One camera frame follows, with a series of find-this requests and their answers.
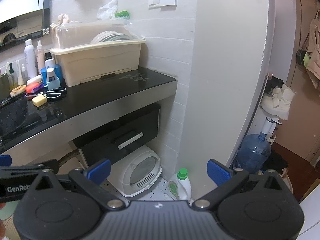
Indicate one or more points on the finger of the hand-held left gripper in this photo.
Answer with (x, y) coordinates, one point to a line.
(5, 160)

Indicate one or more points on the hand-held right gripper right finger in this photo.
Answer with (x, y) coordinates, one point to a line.
(218, 172)

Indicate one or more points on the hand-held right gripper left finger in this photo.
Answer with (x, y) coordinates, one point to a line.
(98, 171)

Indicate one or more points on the white cat litter box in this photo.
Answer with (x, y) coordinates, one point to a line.
(130, 180)

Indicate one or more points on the white detergent bottle green cap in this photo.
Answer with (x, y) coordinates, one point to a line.
(185, 185)

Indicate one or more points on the blue water jug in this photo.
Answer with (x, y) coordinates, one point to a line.
(253, 155)

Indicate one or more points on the black sink basin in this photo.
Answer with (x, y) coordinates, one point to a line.
(12, 117)

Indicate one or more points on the white water pump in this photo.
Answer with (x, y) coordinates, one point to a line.
(268, 126)

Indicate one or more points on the yellow soap bar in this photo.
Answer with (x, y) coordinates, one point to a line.
(39, 100)

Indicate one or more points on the wooden hair clip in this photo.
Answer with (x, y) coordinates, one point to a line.
(18, 90)

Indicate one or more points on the green toothbrush cup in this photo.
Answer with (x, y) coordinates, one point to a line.
(3, 87)

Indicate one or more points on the black vanity counter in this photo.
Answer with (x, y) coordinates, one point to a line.
(100, 95)

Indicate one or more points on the orange tube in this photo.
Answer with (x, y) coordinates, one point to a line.
(31, 88)

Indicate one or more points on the black scissors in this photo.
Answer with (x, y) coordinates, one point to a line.
(53, 95)

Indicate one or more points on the small white dropper bottle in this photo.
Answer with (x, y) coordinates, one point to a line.
(24, 76)

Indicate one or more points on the white tube in blue box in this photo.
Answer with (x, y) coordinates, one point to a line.
(52, 78)

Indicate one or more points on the tall white spray bottle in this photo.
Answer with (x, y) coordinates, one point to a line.
(30, 60)

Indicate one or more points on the white bottle with black cap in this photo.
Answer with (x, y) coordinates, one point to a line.
(50, 62)

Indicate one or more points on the beige dish drainer box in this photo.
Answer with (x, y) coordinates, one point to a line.
(100, 60)

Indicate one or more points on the pink spray bottle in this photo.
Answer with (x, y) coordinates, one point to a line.
(40, 55)

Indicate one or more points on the stack of white plates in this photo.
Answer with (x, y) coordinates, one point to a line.
(110, 37)

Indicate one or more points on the black hanging bag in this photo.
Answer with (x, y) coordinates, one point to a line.
(300, 57)

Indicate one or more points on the beige cloth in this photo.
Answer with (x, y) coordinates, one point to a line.
(63, 19)

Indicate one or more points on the hanging beige coat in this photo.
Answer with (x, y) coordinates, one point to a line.
(313, 50)

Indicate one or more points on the green plastic bag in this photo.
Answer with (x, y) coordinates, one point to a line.
(122, 14)

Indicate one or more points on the clear plastic bag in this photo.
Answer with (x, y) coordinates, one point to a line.
(107, 8)

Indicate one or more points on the wall mirror with black frame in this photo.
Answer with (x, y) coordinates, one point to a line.
(25, 2)

